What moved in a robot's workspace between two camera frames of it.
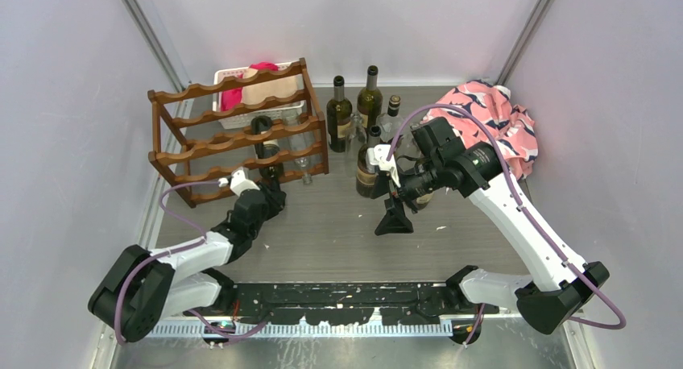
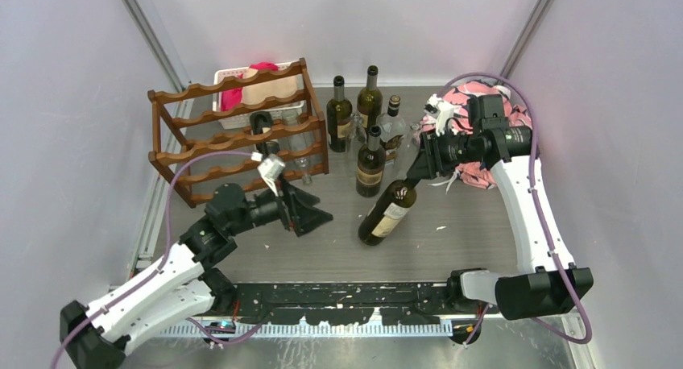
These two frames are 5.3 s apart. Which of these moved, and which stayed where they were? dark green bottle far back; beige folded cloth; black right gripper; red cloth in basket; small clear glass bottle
Moved: black right gripper
Stayed: dark green bottle far back; beige folded cloth; small clear glass bottle; red cloth in basket
